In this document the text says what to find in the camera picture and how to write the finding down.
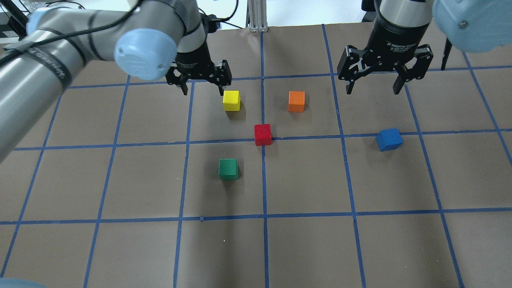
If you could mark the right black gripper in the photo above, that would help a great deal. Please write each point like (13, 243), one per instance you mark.
(392, 40)

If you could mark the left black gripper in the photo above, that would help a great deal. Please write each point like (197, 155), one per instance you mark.
(196, 60)

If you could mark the red wooden block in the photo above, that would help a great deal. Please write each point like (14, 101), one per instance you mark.
(262, 134)

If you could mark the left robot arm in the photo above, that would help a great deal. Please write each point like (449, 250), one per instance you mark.
(155, 39)

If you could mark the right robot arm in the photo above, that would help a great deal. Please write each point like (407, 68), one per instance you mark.
(473, 26)

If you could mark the yellow wooden block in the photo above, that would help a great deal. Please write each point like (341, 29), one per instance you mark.
(231, 100)

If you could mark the blue wooden block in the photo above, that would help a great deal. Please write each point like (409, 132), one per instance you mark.
(389, 139)

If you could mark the orange wooden block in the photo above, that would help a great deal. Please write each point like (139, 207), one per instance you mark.
(296, 101)

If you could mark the green wooden block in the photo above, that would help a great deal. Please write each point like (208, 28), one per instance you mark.
(228, 169)

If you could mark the aluminium frame post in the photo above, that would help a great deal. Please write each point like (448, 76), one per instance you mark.
(256, 16)

